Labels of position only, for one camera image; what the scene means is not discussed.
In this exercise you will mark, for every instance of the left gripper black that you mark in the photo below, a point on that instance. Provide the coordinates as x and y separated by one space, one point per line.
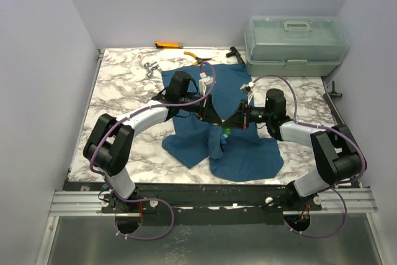
206 112

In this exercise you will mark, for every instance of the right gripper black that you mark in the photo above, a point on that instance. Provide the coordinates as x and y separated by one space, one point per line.
244 115

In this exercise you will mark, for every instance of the rainbow flower plush brooch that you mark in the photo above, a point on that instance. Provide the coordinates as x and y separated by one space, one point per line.
225 131

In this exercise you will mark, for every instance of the blue t-shirt garment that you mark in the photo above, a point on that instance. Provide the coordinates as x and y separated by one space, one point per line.
233 154

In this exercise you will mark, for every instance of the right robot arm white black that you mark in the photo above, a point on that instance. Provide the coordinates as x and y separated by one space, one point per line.
336 153

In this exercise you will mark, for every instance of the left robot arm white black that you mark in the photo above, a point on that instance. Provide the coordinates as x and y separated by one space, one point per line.
109 144

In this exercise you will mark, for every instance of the metal faucet fitting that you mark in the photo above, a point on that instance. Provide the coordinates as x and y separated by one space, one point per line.
151 68

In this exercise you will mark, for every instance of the green plastic toolbox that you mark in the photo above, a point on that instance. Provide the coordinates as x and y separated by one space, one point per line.
297 46

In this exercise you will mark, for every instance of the orange utility knife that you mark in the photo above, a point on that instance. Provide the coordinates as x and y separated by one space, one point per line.
164 45

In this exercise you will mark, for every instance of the black clamp bar tool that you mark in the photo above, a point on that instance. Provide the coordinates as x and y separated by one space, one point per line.
329 98

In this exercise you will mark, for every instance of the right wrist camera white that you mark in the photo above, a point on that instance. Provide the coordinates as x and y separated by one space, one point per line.
248 88

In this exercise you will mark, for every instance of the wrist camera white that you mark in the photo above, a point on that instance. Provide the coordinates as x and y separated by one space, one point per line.
205 84
248 88

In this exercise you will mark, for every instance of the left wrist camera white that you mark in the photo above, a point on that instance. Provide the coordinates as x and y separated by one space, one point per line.
205 84

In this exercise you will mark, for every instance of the yellow handled pliers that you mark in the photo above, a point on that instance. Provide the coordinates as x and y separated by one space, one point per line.
198 60

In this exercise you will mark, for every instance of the black T-handle tool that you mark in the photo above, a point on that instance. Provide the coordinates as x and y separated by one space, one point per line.
233 52

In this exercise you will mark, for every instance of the aluminium rail frame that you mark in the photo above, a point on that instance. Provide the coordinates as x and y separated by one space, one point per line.
194 197

